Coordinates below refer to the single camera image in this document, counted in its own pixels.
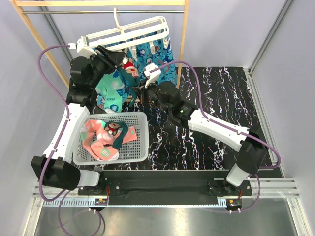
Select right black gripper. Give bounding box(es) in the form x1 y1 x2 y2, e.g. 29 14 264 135
132 76 171 115

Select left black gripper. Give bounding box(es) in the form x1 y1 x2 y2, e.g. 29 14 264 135
87 45 126 89

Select green reindeer sock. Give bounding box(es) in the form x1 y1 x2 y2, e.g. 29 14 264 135
118 56 140 108

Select white plastic clip hanger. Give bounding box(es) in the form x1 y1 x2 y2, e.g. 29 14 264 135
85 8 170 58

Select pink sock front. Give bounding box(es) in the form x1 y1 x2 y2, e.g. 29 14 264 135
80 119 137 157

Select pink sock end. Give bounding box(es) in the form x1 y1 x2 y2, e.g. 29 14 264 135
90 139 119 161

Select plain dark green sock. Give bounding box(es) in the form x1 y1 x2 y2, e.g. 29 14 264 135
104 121 128 150

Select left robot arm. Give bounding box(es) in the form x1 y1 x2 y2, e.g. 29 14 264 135
31 46 126 195

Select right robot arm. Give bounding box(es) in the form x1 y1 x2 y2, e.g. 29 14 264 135
132 81 268 197

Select mint sock outer left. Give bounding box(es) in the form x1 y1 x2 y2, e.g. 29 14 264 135
95 74 119 99

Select mint sock with blue logo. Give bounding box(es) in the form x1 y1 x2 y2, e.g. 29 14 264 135
95 72 125 112

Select blue shark print shorts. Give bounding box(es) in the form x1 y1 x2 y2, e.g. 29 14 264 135
114 41 174 104

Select metal rack rod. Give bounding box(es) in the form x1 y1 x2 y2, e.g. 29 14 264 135
22 10 184 15

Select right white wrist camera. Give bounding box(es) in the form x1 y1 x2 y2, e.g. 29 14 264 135
143 63 161 88

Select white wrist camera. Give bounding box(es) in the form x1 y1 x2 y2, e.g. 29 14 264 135
68 36 97 58
143 63 161 88

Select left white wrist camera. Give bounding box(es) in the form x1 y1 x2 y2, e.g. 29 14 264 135
68 36 97 58

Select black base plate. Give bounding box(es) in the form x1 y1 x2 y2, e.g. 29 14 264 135
78 171 253 207

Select wooden clothes rack frame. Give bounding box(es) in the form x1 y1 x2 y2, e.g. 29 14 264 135
9 0 190 104

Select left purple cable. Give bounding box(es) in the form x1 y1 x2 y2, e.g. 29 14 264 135
37 44 106 236

